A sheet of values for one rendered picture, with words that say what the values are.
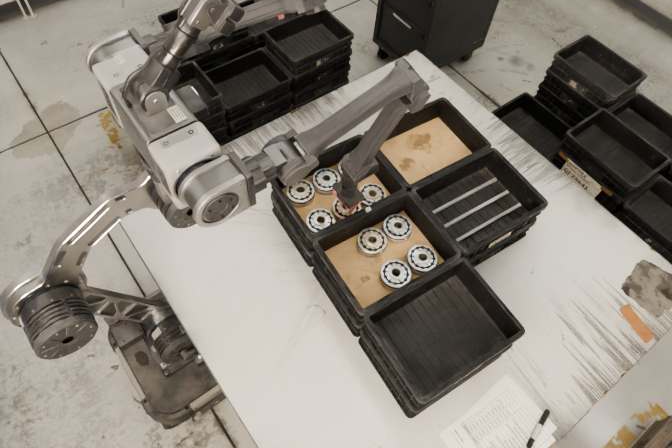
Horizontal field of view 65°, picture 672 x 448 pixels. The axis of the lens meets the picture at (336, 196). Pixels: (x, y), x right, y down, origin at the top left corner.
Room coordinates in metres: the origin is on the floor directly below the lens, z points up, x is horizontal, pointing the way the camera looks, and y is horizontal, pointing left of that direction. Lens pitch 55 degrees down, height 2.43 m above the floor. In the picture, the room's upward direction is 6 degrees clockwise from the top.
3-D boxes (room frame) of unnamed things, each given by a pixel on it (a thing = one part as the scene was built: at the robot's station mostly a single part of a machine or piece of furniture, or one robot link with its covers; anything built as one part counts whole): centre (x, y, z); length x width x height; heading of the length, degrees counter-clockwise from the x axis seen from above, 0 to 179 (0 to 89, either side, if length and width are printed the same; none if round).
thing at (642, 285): (0.93, -1.20, 0.71); 0.22 x 0.19 x 0.01; 132
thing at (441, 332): (0.61, -0.36, 0.87); 0.40 x 0.30 x 0.11; 127
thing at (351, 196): (1.03, -0.04, 0.98); 0.10 x 0.07 x 0.07; 43
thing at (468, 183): (1.09, -0.50, 0.87); 0.40 x 0.30 x 0.11; 127
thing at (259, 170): (0.71, 0.19, 1.45); 0.09 x 0.08 x 0.12; 42
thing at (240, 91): (2.02, 0.53, 0.31); 0.40 x 0.30 x 0.34; 132
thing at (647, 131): (1.98, -1.59, 0.31); 0.40 x 0.30 x 0.34; 42
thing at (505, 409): (0.36, -0.58, 0.70); 0.33 x 0.23 x 0.01; 132
